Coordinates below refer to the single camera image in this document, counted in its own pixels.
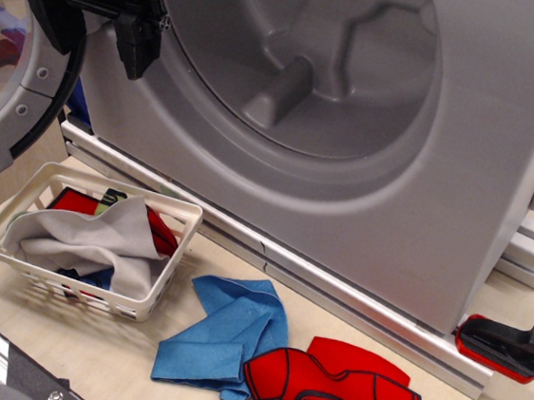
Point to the white grey cloth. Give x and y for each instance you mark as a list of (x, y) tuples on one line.
[(119, 237)]

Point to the round washing machine door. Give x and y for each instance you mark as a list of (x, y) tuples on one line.
[(35, 80)]

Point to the white plastic laundry basket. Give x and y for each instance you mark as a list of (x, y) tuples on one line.
[(182, 219)]

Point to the grey toy washing machine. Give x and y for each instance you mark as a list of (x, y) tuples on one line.
[(389, 141)]

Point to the red felt shirt in basket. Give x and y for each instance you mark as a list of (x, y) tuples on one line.
[(72, 200)]

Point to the blue felt jeans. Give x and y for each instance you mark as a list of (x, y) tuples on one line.
[(97, 275)]

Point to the blue felt cloth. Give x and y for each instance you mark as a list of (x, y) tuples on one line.
[(244, 318)]

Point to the red little tikes shirt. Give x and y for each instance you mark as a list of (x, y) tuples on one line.
[(328, 370)]

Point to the red black clamp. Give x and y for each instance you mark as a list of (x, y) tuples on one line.
[(504, 349)]

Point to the black metal base plate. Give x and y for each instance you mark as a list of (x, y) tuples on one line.
[(30, 378)]

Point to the aluminium extrusion rail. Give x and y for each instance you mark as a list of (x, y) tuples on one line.
[(434, 352)]

